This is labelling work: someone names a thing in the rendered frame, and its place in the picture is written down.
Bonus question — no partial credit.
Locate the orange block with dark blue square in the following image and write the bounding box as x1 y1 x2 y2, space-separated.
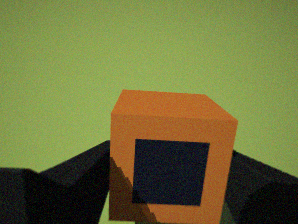
109 89 238 224

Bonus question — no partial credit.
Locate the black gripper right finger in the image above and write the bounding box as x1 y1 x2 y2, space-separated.
224 150 298 224

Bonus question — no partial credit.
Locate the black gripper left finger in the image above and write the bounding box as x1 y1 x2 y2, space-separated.
0 140 110 224

